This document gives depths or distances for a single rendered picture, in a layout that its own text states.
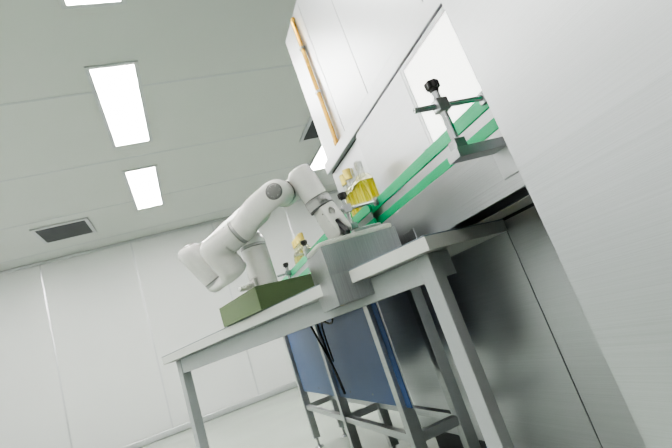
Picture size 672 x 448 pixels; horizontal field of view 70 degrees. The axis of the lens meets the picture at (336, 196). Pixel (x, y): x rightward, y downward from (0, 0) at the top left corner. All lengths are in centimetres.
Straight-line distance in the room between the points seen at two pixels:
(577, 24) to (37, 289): 746
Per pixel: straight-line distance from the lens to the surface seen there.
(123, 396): 739
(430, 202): 124
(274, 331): 164
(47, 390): 755
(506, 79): 71
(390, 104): 169
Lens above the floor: 63
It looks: 14 degrees up
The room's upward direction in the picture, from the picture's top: 19 degrees counter-clockwise
